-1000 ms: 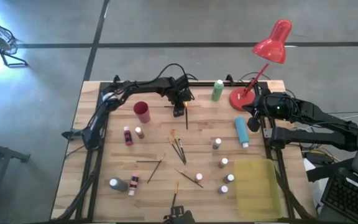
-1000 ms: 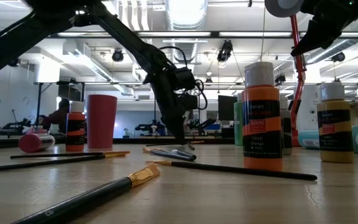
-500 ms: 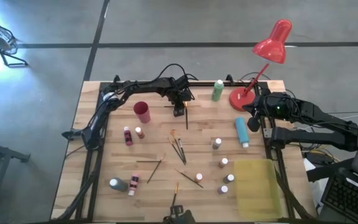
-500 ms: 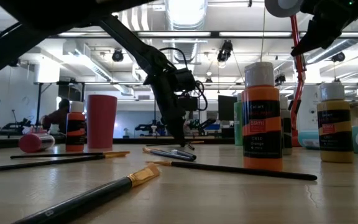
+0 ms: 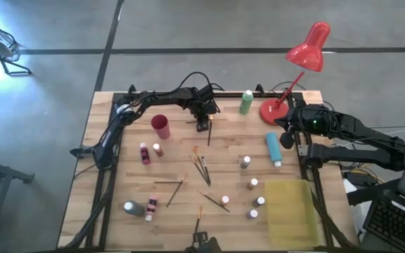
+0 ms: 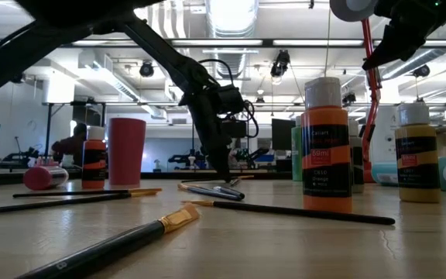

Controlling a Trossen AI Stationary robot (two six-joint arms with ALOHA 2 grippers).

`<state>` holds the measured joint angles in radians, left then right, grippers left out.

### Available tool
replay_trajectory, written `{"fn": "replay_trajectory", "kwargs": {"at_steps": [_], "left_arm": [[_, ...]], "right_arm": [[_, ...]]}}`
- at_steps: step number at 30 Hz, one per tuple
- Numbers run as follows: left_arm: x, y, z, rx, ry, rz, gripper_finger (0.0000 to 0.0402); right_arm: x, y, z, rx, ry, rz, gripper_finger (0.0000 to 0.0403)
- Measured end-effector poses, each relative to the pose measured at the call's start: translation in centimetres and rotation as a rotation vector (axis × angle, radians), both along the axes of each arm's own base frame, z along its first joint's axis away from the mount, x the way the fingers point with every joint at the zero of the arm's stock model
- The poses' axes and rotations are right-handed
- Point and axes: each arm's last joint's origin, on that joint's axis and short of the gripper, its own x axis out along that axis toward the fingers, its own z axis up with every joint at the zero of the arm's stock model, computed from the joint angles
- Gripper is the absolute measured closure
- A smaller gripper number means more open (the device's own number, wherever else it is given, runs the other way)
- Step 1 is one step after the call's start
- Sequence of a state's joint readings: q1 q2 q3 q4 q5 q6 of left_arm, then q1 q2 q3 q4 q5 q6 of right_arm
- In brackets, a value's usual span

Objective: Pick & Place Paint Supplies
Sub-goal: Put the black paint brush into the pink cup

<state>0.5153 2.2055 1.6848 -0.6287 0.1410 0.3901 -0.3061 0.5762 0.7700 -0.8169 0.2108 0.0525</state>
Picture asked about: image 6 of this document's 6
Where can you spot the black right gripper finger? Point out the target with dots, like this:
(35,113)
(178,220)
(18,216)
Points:
(397,44)

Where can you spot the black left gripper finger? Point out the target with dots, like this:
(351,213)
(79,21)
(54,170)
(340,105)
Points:
(219,155)

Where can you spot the green paint bottle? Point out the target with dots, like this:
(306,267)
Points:
(296,155)

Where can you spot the long black paintbrush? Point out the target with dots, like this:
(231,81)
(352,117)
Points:
(285,211)

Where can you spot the small yellow ochre paint bottle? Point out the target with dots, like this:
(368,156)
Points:
(416,131)

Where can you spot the red plastic cup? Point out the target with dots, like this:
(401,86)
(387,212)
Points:
(126,151)

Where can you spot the small white paint bottle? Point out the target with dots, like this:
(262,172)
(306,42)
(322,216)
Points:
(357,162)

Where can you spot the teal paint bottle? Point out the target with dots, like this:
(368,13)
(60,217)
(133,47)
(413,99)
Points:
(385,174)

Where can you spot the black paintbrush gold ferrule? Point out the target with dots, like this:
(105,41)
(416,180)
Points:
(52,202)

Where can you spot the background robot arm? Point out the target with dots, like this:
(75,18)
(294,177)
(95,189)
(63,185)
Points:
(252,155)
(178,158)

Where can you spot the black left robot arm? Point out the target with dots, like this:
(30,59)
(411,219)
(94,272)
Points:
(10,50)

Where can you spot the small orange paint bottle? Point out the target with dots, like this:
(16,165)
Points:
(325,116)

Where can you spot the small red-orange paint bottle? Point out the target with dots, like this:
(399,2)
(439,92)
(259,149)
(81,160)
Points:
(94,147)

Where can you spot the magenta paint bottle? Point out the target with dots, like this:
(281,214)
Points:
(37,178)

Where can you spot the black ceiling spotlight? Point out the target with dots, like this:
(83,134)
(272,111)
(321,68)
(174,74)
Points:
(421,71)
(146,69)

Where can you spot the thin black paintbrush tan tip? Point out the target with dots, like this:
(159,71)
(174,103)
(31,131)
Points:
(207,192)

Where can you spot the red desk lamp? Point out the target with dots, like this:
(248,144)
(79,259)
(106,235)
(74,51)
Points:
(372,85)

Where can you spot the black monitor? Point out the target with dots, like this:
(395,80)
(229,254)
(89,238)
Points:
(283,133)

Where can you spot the black overhead beam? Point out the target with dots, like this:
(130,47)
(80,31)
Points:
(266,42)

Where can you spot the person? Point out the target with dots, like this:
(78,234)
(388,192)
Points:
(72,147)

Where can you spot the wide flat black paintbrush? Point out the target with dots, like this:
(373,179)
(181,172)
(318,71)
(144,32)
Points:
(110,244)

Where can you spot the pink bottle set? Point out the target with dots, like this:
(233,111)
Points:
(47,162)

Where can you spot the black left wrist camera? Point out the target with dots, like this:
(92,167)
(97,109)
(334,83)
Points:
(230,98)

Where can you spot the silver ventilation duct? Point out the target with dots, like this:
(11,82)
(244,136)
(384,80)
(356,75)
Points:
(230,58)

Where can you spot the black hanging camera mount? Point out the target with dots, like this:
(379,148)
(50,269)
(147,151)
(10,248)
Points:
(281,62)

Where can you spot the black background rig frame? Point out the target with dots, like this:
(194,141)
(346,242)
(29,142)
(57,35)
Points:
(49,131)

